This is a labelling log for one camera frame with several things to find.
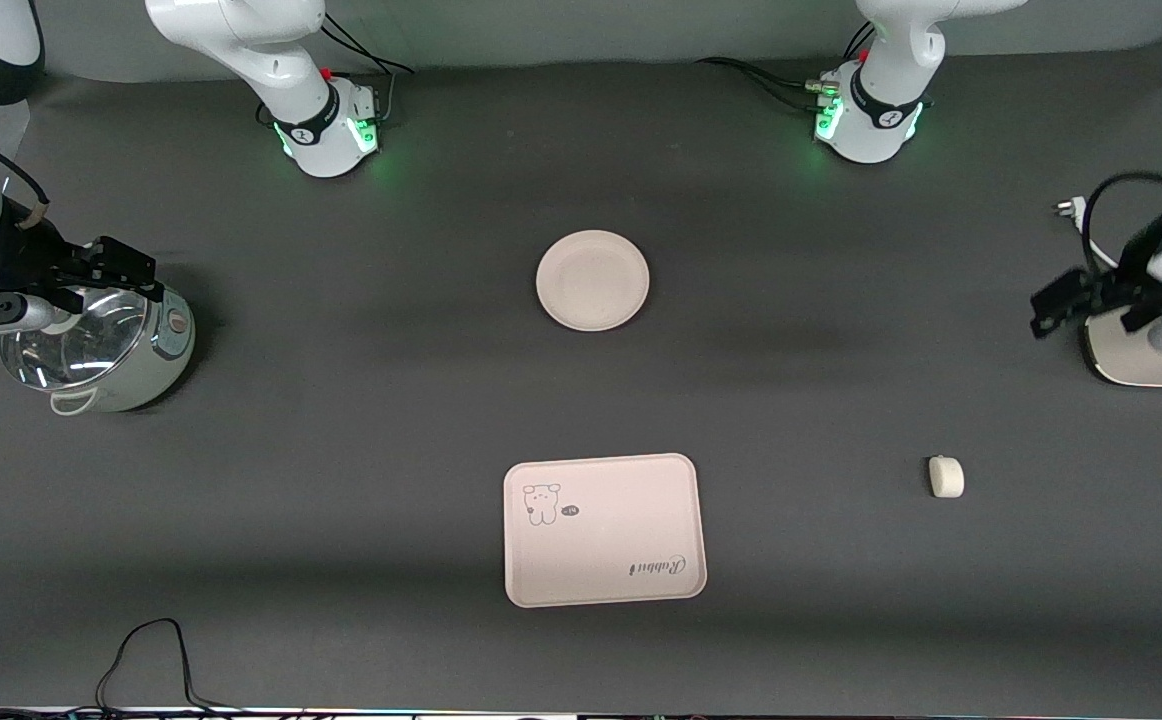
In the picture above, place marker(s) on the round beige plate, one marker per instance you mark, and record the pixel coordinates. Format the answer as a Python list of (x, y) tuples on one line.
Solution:
[(592, 281)]

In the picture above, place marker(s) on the small white bun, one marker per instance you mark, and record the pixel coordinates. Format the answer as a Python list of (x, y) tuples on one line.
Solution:
[(946, 477)]

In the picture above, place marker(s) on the cream white toaster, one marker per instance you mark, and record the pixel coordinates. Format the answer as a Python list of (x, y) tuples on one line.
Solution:
[(1151, 365)]

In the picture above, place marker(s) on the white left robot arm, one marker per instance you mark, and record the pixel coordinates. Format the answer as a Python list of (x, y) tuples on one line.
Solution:
[(881, 120)]

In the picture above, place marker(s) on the glass pot lid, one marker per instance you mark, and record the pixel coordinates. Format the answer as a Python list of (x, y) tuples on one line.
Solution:
[(81, 350)]

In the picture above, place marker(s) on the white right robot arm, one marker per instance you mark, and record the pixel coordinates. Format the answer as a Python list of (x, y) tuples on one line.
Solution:
[(313, 130)]

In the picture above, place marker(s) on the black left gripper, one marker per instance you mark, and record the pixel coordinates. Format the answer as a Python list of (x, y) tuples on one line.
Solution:
[(1113, 284)]

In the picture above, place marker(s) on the pale green electric pot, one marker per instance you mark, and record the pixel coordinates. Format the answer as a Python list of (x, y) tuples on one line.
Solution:
[(156, 365)]

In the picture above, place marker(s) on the beige rabbit print tray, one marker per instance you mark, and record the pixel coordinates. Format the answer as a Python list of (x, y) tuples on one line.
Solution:
[(606, 540)]

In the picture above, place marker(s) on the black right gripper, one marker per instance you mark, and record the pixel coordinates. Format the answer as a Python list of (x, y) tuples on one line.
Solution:
[(23, 257)]

